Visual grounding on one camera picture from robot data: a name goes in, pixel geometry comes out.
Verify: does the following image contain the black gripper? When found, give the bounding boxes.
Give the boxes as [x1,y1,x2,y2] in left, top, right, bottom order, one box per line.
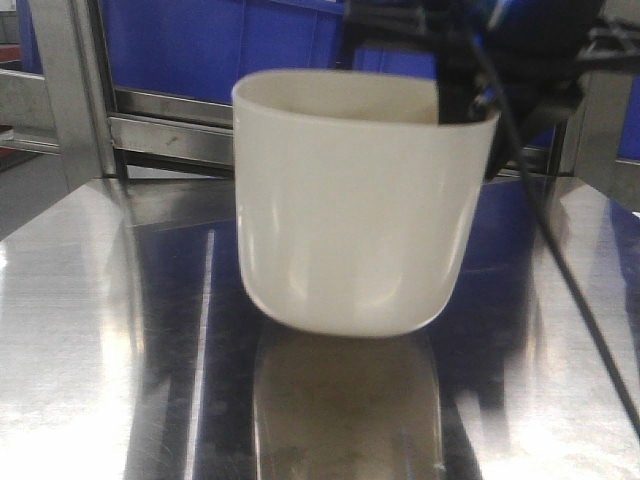
[342,1,639,181]

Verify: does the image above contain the white plastic bin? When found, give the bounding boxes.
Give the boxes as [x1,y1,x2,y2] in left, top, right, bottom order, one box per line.
[232,69,498,337]

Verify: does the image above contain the blue crate behind right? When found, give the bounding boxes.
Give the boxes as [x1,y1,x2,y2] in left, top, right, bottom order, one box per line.
[353,47,560,150]

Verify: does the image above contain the blue crate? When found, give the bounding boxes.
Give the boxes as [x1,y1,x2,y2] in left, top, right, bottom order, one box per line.
[101,1,345,103]
[353,47,560,150]

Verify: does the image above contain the blue crate behind left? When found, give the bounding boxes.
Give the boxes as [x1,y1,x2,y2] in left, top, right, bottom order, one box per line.
[101,1,345,103]

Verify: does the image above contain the steel upright post right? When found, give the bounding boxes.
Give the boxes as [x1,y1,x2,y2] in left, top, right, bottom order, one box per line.
[559,73,639,210]

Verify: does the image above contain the steel upright post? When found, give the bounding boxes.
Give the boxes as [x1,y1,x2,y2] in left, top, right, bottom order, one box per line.
[559,73,639,210]
[29,1,117,190]

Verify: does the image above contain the black cable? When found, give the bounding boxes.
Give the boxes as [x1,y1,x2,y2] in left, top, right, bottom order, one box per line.
[452,14,640,441]

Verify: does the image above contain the steel shelf frame rails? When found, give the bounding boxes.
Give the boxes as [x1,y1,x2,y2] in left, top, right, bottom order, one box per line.
[107,87,564,179]

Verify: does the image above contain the steel upright post left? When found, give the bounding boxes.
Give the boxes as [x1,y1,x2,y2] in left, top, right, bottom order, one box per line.
[29,1,117,190]

